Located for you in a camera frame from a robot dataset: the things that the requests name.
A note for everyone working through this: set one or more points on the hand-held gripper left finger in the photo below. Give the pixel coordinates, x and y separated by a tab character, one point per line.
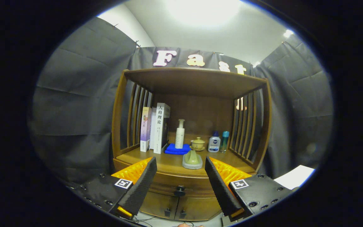
143	186

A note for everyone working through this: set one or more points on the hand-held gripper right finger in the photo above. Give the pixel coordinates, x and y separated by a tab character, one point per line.
221	186

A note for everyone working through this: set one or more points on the wooden drawer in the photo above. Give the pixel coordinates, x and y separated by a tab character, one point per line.
165	184

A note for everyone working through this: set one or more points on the green scrub brush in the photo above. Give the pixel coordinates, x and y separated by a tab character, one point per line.
192	160

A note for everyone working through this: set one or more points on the wooden countertop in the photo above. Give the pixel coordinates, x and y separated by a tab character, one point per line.
169	162

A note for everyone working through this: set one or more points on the wooden cabinet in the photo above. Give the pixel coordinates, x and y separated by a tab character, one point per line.
194	82

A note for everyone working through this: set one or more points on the white bottle with blue pump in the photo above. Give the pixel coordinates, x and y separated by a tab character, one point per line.
214	144

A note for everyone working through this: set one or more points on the teal bottle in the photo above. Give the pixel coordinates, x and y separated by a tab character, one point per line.
225	142

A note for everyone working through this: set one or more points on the blue folded cloth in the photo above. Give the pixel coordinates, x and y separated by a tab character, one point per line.
173	150

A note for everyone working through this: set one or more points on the yellow lidded teacup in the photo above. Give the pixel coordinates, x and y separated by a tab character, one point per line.
197	144

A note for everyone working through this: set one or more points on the purple book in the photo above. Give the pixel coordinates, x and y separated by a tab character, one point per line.
145	129

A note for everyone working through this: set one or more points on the thick white and black book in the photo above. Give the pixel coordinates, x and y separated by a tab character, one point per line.
160	126

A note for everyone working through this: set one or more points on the small ceiling spotlight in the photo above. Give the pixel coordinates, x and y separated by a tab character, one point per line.
288	33

